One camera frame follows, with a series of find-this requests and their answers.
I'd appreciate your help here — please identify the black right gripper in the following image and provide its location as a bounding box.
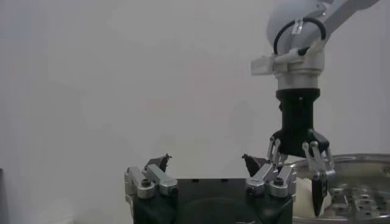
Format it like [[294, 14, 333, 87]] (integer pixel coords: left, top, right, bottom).
[[267, 88, 336, 217]]

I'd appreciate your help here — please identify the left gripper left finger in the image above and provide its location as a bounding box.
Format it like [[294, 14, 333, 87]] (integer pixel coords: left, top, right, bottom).
[[124, 153, 178, 203]]

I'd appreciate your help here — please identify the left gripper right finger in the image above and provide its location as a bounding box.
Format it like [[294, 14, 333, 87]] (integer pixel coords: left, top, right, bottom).
[[242, 153, 297, 198]]

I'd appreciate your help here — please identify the white steamed baozi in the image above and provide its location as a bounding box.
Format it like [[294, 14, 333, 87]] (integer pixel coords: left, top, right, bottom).
[[292, 178, 332, 219]]

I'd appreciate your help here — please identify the steel steamer basket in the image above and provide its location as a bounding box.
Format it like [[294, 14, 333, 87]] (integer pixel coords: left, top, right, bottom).
[[285, 153, 390, 224]]

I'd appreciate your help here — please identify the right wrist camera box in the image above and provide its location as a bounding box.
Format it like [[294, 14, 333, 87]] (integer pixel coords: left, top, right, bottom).
[[251, 54, 280, 76]]

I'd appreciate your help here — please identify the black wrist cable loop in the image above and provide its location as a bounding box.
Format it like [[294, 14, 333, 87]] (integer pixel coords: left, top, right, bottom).
[[273, 17, 327, 56]]

